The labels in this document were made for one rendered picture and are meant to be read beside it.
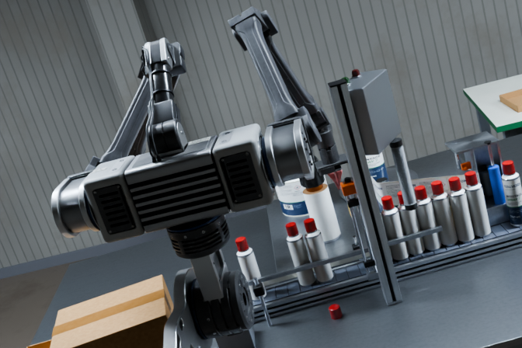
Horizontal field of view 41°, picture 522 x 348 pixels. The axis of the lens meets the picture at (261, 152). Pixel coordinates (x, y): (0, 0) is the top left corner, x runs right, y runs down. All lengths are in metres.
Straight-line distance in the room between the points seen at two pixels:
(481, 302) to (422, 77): 3.02
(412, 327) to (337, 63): 3.06
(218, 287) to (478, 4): 3.57
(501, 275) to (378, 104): 0.62
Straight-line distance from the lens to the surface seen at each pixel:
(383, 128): 1.90
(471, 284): 2.09
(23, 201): 5.53
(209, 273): 1.58
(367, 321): 2.02
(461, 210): 2.16
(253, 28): 1.82
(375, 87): 1.88
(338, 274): 2.19
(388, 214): 2.10
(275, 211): 2.77
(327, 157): 2.16
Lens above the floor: 1.91
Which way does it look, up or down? 17 degrees down
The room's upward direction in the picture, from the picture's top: 17 degrees counter-clockwise
